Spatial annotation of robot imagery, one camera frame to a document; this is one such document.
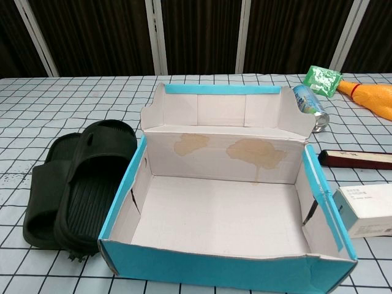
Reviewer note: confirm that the white small carton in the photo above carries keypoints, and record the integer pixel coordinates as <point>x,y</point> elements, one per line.
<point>367,211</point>

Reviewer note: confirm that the white metal frame post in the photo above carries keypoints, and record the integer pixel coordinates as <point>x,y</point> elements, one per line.
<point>349,36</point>
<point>246,36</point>
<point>36,36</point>
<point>156,36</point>

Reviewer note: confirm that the yellow rubber chicken toy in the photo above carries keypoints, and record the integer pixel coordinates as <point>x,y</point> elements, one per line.
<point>367,98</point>

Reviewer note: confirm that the black rubber slipper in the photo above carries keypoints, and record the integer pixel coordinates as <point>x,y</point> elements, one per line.
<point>39,190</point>

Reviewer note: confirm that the light blue shoe box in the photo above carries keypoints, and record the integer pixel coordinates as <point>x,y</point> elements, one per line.
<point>214,214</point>

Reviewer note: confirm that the green snack packet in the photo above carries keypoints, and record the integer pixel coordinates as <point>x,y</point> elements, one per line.
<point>323,79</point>

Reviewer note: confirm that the blue checkered tablecloth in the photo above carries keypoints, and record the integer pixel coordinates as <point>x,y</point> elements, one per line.
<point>61,101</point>

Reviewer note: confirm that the dark red long box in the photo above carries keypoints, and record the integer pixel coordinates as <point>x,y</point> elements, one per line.
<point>352,159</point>

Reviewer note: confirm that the blue green drink can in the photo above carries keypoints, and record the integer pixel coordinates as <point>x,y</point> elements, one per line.
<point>309,104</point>

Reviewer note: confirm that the black slipper with frayed heel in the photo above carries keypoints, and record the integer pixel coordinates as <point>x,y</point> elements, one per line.
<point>88,196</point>

